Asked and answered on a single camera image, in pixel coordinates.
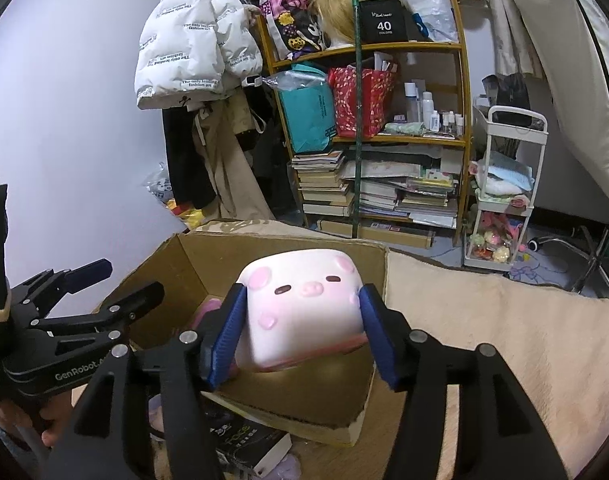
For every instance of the flat cardboard package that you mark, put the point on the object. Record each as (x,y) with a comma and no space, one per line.
(379,232)

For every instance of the patterned tote bag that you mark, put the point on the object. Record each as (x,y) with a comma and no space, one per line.
(289,20)

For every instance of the white softbox light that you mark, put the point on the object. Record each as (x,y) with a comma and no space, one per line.
(574,85)

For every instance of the pile of small colourful toys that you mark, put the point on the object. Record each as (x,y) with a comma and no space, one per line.
(494,245)

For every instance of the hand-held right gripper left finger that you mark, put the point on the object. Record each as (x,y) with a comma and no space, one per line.
(227,340)

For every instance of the blue and white cloth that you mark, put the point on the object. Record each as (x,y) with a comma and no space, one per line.
(501,175)

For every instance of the red gift bag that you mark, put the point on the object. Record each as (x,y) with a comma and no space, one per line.
(362,102)

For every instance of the teal shopping bag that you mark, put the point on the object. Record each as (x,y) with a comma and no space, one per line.
(309,117)

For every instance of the cardboard box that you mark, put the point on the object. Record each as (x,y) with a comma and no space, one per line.
(209,265)

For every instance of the row of white cosmetic bottles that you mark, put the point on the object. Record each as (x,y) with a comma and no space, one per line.
(429,110)

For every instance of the black box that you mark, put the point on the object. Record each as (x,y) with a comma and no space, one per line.
(383,22)

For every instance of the plastic bag with yellow items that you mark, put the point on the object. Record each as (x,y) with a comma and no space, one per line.
(162,192)

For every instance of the white plastic bag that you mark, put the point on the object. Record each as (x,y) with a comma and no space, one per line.
(427,0)

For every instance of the pink pig squishy toy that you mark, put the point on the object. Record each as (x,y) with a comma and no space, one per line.
(304,310)

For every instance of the light green pouch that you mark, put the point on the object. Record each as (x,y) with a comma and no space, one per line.
(404,127)

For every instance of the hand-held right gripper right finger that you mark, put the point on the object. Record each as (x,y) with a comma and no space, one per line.
(379,340)

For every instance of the white puffer jacket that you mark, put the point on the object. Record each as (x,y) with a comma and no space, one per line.
(184,50)

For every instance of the cream curtain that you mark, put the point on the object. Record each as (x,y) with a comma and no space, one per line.
(509,20)

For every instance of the beige hanging coat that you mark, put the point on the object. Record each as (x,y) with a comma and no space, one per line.
(229,175)

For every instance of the beige deer print blanket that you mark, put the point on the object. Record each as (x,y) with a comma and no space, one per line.
(484,335)

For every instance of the green pole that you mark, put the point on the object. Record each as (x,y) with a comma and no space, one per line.
(357,110)

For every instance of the person's left hand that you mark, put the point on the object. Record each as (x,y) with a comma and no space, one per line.
(59,425)

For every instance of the black hanging clothes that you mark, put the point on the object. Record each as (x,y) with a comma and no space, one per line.
(184,160)

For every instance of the stack of books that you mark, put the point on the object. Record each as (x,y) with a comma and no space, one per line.
(324,185)

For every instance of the metal light stand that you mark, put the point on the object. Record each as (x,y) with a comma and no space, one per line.
(596,255)

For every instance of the wooden shelf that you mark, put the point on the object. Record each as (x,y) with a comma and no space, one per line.
(409,46)

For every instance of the pink plush toy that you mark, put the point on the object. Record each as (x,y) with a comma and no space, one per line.
(207,315)

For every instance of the black bag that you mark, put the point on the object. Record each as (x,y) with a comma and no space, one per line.
(509,100)

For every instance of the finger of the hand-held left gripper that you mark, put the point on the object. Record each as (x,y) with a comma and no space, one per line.
(84,272)
(134,300)

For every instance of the black book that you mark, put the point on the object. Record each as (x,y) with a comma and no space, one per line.
(244,445)

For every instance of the blonde wig on mannequin head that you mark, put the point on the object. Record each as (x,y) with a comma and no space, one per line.
(332,12)

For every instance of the white utility cart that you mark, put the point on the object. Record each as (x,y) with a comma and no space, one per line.
(516,112)

